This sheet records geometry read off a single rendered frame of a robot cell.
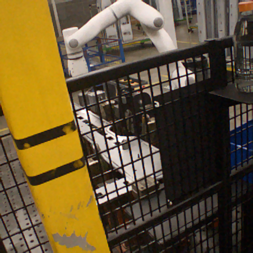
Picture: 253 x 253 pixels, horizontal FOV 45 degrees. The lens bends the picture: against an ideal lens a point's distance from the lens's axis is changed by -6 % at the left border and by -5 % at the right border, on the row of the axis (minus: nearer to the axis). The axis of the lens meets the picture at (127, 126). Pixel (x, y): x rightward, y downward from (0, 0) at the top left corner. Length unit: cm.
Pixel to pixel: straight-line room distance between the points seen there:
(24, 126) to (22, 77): 7
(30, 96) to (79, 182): 17
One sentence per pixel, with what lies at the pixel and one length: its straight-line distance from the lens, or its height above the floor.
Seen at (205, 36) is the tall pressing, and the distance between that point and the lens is 638.
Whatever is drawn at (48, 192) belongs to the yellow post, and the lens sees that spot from 53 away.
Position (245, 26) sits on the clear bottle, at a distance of 72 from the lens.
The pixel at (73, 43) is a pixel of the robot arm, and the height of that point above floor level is 151.
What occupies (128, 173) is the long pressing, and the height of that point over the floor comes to 100.
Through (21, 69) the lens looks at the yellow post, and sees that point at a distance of 46.
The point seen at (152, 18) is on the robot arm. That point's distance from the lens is 169.
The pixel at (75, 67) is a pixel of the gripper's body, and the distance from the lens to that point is 173.
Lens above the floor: 167
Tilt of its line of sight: 22 degrees down
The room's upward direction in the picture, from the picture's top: 10 degrees counter-clockwise
